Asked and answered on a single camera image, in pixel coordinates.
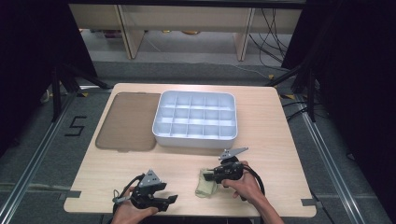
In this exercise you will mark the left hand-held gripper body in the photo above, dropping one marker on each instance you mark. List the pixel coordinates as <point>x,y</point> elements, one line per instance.
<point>146,193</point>

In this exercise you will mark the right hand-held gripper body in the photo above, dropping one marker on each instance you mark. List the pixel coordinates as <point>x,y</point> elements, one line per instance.
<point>229,169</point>

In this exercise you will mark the pale green ankle sock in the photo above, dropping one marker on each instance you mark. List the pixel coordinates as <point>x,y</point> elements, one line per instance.
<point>205,188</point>

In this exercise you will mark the person's right hand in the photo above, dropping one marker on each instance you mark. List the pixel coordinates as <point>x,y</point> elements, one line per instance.
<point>246,186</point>

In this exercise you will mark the person's left hand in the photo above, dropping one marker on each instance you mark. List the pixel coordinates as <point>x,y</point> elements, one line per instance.
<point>130,214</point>

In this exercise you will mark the white divided storage box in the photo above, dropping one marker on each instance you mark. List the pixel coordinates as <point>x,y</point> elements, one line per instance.
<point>195,118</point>

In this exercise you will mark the brown translucent box lid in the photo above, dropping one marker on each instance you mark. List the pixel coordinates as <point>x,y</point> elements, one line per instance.
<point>129,123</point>

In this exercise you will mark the grey tape strip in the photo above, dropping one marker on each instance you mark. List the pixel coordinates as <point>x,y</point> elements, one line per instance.
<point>309,202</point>
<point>71,194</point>

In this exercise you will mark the black metal stand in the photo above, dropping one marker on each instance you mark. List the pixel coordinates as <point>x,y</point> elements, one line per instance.
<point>309,93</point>
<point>57,93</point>

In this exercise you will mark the beige wooden desk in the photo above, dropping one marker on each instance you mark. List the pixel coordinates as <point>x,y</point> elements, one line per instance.
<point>186,21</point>

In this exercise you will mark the black curtain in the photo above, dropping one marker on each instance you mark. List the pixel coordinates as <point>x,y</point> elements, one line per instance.
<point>37,46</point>
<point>351,77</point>

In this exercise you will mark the aluminium floor rail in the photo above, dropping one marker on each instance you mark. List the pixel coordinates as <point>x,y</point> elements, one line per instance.
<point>34,158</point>
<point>330,165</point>

